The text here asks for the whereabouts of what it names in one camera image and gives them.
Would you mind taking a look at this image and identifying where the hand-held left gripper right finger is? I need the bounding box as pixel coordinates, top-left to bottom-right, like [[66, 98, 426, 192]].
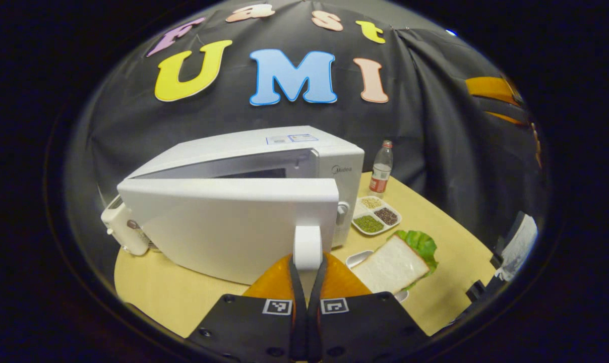
[[308, 252, 431, 363]]

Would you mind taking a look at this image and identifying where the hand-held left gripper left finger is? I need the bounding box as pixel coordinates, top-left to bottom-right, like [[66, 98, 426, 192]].
[[186, 255, 308, 363]]

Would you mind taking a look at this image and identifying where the lettuce sandwich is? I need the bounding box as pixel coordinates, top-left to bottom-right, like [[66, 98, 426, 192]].
[[351, 230, 439, 295]]

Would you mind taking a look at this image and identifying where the white microwave oven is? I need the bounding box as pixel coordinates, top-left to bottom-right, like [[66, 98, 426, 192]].
[[117, 126, 366, 286]]

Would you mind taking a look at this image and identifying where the white plastic tray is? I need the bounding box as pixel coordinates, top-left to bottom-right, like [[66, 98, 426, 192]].
[[345, 250, 410, 303]]

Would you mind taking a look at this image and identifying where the white divided dish of beans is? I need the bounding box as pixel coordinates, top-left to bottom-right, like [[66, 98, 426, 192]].
[[351, 196, 402, 236]]

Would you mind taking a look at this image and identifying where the white cloth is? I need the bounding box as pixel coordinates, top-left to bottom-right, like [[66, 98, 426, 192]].
[[495, 214, 538, 282]]

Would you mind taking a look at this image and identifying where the clear bottle with red label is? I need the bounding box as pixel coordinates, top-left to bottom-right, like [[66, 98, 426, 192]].
[[369, 140, 394, 197]]

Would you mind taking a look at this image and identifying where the white toaster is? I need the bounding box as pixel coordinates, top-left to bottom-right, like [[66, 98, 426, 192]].
[[101, 196, 152, 257]]

